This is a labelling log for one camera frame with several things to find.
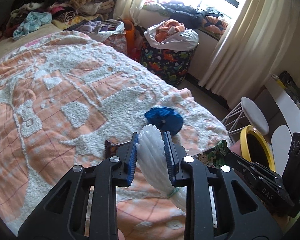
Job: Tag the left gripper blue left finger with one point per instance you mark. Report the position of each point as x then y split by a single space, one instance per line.
131 158

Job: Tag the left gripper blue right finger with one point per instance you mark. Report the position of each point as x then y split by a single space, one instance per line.
172 159

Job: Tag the white plastic bag bundle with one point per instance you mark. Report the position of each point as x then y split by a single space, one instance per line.
152 162

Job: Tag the blue plastic bag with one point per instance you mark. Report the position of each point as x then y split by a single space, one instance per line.
165 119

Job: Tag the green patterned snack wrapper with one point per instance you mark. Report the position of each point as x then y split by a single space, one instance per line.
214 156

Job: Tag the yellow rimmed trash bin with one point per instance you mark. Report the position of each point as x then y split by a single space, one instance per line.
255 149

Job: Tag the right hand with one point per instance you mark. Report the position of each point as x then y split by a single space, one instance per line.
281 221

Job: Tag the white curved desk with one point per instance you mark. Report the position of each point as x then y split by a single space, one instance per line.
282 135

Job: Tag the dinosaur print laundry basket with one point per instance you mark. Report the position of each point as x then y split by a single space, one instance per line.
169 65

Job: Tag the dark bag on desk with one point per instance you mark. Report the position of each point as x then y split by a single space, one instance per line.
290 87

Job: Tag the pink floral fabric bag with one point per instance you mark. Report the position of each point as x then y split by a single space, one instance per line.
118 42

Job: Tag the white plastic bag with clothes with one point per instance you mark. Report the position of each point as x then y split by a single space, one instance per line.
171 35

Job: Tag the cream curtain right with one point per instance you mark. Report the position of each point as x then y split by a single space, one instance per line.
251 48

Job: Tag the orange container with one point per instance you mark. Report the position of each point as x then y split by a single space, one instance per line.
130 35

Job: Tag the clothes on window sill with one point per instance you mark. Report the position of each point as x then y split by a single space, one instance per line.
209 19

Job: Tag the pile of clothes on bed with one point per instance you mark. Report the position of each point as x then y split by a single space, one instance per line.
64 13

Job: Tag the light blue garment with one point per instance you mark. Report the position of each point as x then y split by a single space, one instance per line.
32 22

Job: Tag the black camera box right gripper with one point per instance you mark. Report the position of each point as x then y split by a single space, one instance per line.
291 174

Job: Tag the white wire frame stool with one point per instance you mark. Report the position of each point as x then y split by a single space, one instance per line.
246 109

